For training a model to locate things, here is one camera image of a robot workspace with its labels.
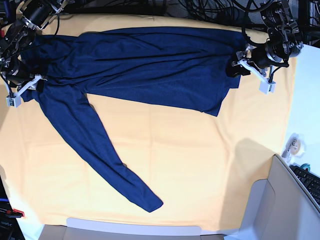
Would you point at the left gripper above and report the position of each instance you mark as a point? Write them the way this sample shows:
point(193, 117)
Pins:
point(243, 63)

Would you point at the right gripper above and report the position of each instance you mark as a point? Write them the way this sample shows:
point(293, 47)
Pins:
point(34, 82)

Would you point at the navy blue long-sleeve shirt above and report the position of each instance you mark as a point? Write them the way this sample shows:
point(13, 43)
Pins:
point(182, 67)

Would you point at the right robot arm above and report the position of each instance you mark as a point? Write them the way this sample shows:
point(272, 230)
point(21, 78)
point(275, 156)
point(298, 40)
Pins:
point(35, 15)

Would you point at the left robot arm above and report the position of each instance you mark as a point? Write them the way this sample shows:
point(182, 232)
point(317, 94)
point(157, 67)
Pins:
point(284, 42)

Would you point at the clear tape dispenser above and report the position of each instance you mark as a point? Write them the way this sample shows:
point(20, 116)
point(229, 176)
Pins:
point(295, 147)

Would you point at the yellow table cloth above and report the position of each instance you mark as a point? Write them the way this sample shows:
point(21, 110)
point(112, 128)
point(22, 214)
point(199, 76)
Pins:
point(202, 167)

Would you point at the green tape roll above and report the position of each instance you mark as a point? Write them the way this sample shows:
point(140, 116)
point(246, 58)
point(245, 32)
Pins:
point(306, 167)

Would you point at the red clamp bottom left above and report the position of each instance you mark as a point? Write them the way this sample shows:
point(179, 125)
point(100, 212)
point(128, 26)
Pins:
point(14, 213)

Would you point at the black keyboard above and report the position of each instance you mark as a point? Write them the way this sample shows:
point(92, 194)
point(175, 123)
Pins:
point(309, 180)

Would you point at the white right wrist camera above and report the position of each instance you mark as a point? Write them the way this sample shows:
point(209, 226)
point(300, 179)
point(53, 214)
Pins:
point(14, 101)

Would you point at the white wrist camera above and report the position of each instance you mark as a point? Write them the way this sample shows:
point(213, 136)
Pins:
point(267, 87)
point(14, 101)

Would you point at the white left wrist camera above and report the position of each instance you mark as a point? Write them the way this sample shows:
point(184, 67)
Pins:
point(267, 87)

